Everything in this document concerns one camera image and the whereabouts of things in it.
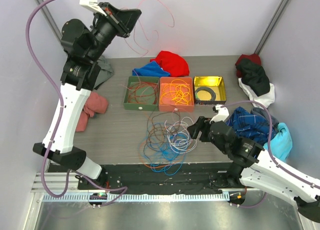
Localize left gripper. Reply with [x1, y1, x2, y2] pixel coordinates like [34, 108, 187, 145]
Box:
[86, 2, 141, 62]

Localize yellow cable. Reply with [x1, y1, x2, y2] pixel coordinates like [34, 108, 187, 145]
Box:
[169, 83, 193, 106]

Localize pink cable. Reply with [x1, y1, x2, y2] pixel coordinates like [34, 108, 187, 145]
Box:
[119, 0, 175, 58]

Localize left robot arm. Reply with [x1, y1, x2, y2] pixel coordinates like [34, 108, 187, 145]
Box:
[33, 2, 142, 190]

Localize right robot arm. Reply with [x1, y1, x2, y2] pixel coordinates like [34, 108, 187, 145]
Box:
[187, 116, 320, 223]

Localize salmon drawer box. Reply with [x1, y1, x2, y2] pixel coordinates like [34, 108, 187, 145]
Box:
[158, 77, 195, 113]

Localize blue plaid cloth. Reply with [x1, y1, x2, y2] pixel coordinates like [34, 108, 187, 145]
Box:
[226, 106, 270, 146]

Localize grey denim cloth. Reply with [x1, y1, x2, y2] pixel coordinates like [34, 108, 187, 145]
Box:
[250, 107, 280, 127]

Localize green drawer box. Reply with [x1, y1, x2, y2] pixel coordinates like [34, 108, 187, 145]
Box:
[123, 76, 160, 112]

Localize black cloth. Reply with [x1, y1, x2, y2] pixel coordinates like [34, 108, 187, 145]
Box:
[236, 58, 271, 97]

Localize white cloth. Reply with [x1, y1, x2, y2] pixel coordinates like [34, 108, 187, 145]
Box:
[238, 78, 276, 108]

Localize cyan cloth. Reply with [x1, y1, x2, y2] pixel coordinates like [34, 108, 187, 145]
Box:
[270, 122, 293, 162]

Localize dark red cloth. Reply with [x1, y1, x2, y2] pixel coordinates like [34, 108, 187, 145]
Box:
[235, 53, 262, 66]

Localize dusty pink cloth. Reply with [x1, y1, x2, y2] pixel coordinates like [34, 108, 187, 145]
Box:
[75, 92, 109, 133]

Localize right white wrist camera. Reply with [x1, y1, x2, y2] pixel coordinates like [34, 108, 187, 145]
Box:
[210, 104, 230, 123]

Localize white cable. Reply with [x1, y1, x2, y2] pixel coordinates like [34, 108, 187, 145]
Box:
[166, 116, 198, 155]

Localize grey coiled cable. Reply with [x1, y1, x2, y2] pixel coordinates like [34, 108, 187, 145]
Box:
[194, 86, 217, 101]

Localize black cable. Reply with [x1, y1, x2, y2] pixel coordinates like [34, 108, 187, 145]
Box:
[146, 109, 182, 148]

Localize blue cable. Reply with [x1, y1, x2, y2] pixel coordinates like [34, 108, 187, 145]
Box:
[137, 119, 198, 176]

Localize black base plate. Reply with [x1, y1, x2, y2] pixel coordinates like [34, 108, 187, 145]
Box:
[47, 161, 256, 195]

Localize left grey corner post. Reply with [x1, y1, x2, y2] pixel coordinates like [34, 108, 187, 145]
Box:
[34, 0, 62, 41]

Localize slotted cable duct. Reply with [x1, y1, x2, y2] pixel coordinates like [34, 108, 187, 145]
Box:
[42, 192, 230, 203]

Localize grey aluminium corner post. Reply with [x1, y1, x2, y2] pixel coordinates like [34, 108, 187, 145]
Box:
[254, 0, 291, 55]

